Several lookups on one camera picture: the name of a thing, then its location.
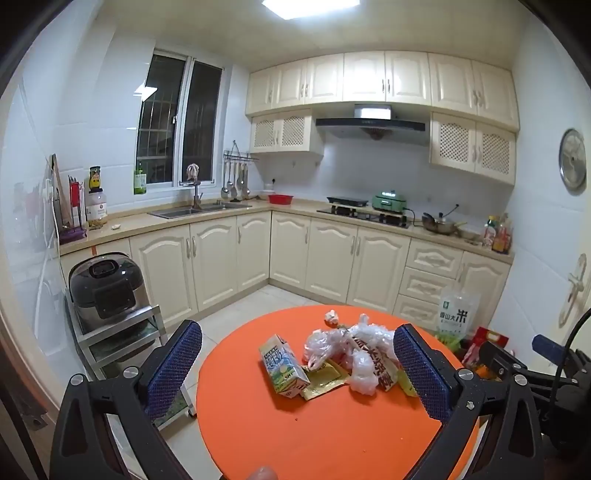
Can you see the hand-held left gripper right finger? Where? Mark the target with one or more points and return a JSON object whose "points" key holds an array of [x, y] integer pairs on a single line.
{"points": [[422, 374]]}

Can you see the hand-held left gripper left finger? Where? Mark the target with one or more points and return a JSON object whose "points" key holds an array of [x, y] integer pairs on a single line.
{"points": [[173, 369]]}

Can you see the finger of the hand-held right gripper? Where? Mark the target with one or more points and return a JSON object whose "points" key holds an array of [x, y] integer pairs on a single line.
{"points": [[496, 357], [547, 344]]}

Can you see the red print paper bag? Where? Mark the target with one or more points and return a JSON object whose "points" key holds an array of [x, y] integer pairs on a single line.
{"points": [[381, 369]]}

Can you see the white plastic bag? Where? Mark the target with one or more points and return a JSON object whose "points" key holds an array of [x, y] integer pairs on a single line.
{"points": [[362, 376]]}

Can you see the red print clear plastic bag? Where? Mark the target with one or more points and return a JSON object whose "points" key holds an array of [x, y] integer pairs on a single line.
{"points": [[323, 344]]}

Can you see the person's left hand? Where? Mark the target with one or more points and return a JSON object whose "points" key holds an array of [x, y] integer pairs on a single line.
{"points": [[264, 474]]}

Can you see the yellow green wrapper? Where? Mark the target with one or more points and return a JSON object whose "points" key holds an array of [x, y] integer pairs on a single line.
{"points": [[405, 385]]}

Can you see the clear rice bag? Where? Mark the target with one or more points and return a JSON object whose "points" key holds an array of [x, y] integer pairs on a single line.
{"points": [[457, 318]]}

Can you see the metal shelf trolley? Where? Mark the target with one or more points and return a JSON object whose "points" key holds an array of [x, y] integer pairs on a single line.
{"points": [[120, 339]]}

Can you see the clear crumpled plastic bag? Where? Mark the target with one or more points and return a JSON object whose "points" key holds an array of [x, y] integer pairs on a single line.
{"points": [[374, 330]]}

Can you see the yellow sachet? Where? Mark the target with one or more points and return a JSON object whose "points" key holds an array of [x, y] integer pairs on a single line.
{"points": [[323, 383]]}

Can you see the black rice cooker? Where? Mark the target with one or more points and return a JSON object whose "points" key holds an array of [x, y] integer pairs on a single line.
{"points": [[108, 290]]}

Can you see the white crumpled paper ball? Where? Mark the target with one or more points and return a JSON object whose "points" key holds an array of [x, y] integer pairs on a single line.
{"points": [[331, 317]]}

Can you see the green print milk carton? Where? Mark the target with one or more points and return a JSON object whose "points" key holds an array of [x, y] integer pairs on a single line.
{"points": [[281, 369]]}

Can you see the cluster of condiment bottles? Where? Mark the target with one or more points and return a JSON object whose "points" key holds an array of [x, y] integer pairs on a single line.
{"points": [[498, 237]]}

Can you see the metal wok with lid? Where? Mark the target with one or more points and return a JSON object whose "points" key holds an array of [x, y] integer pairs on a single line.
{"points": [[438, 226]]}

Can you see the cream base cabinets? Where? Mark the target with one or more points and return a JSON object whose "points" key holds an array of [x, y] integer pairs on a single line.
{"points": [[332, 258]]}

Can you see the steel double sink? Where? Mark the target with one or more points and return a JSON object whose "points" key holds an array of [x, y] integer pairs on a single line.
{"points": [[178, 213]]}

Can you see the black gas stove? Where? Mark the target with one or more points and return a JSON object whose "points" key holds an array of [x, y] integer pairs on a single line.
{"points": [[369, 217]]}

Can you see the purple knife rack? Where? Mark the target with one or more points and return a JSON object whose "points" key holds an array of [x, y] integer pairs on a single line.
{"points": [[74, 233]]}

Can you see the metal kitchen faucet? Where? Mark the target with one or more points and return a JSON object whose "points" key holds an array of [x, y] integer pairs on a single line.
{"points": [[197, 198]]}

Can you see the green electric cooker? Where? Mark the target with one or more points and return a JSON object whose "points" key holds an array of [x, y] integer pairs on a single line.
{"points": [[390, 203]]}

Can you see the large clear jar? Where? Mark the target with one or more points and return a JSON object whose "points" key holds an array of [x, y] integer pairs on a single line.
{"points": [[97, 210]]}

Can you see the hanging metal ladle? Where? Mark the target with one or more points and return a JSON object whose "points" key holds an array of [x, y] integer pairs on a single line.
{"points": [[245, 188], [232, 190], [225, 193]]}

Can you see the round metal lid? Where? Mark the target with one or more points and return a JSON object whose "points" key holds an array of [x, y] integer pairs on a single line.
{"points": [[572, 159]]}

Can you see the black grill pan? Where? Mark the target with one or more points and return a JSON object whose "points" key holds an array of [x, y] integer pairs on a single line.
{"points": [[346, 201]]}

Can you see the green glass bottle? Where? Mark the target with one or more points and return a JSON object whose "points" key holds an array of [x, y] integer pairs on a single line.
{"points": [[140, 182]]}

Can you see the red plastic basin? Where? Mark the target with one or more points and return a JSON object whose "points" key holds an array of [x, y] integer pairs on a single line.
{"points": [[280, 199]]}

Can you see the beige kitchen countertop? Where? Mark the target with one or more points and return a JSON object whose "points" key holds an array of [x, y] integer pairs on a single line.
{"points": [[295, 209]]}

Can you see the small yellow label jar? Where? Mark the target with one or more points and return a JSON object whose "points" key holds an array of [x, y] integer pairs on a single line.
{"points": [[95, 180]]}

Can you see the wooden cutting board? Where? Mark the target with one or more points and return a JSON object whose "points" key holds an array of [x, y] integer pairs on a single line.
{"points": [[57, 194]]}

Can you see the cream lattice door cabinet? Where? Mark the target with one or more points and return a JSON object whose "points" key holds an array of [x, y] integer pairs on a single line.
{"points": [[471, 147], [286, 131]]}

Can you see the barred kitchen window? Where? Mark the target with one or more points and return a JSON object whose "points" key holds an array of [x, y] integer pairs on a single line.
{"points": [[161, 115]]}

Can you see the black range hood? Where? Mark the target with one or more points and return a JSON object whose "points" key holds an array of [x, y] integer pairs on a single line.
{"points": [[369, 123]]}

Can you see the ceiling light panel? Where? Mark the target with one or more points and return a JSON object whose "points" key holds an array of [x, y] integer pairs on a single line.
{"points": [[291, 2]]}

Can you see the white wall socket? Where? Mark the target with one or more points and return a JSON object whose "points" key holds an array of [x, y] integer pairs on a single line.
{"points": [[46, 191]]}

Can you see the metal utensil rail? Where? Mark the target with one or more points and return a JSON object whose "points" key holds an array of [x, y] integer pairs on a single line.
{"points": [[240, 158]]}

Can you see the cream wall cabinets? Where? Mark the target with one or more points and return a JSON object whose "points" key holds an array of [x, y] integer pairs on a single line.
{"points": [[364, 76]]}

